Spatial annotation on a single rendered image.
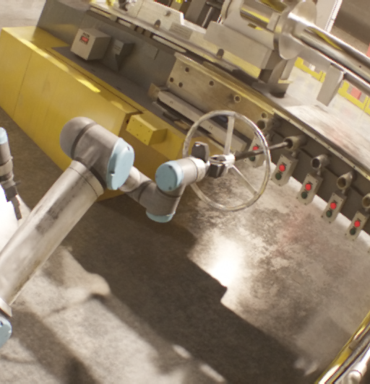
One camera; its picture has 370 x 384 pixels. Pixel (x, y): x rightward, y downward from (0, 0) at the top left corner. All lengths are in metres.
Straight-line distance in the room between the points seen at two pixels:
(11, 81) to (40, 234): 2.69
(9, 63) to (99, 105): 1.15
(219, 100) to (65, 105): 0.96
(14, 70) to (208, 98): 1.56
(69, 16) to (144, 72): 0.96
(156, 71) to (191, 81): 0.30
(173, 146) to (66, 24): 1.58
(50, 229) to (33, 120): 2.37
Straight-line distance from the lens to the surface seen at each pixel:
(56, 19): 4.09
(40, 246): 1.26
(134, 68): 3.41
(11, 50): 3.90
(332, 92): 2.76
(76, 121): 1.40
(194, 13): 3.55
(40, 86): 3.52
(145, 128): 2.83
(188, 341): 2.48
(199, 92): 3.07
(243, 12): 2.64
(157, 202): 1.86
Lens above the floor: 1.67
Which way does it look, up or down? 26 degrees down
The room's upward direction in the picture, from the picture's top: 24 degrees clockwise
